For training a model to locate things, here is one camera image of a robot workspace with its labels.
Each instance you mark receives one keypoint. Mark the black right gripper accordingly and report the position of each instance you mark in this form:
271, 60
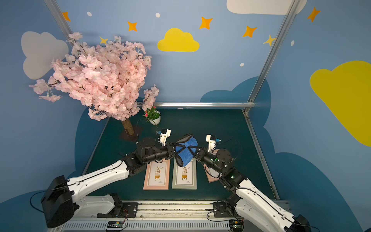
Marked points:
199, 152

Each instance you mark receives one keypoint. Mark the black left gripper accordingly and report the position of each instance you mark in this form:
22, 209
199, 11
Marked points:
171, 150

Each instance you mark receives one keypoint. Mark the pink picture frame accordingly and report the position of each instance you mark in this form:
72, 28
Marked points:
211, 174
157, 175

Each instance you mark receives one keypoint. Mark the blue black-edged cloth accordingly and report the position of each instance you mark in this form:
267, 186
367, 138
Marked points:
185, 149

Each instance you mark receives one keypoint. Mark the grey-green picture frame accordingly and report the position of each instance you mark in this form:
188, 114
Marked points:
185, 177

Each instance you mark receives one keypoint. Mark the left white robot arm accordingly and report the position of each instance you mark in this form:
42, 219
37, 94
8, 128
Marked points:
60, 201

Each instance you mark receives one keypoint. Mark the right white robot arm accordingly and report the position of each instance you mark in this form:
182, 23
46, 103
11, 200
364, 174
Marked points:
249, 202

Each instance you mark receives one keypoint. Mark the white pot with plant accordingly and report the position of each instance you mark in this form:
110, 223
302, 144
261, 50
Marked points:
153, 116

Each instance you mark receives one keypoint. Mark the pink blossom artificial tree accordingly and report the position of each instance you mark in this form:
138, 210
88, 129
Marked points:
105, 78

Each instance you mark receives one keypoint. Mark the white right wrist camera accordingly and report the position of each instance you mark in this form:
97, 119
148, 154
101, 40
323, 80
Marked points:
212, 141

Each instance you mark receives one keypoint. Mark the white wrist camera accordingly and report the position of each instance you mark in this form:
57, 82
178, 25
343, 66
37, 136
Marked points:
163, 135
212, 141

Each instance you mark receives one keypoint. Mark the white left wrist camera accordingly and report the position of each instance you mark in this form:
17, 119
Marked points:
163, 135

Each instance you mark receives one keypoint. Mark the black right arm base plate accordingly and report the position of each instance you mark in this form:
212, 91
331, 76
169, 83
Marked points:
223, 209

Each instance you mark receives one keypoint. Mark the aluminium mounting rail front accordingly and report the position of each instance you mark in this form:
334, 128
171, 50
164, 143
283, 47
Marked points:
164, 216

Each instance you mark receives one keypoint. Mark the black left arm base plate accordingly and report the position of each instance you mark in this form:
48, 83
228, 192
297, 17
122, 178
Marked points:
122, 210

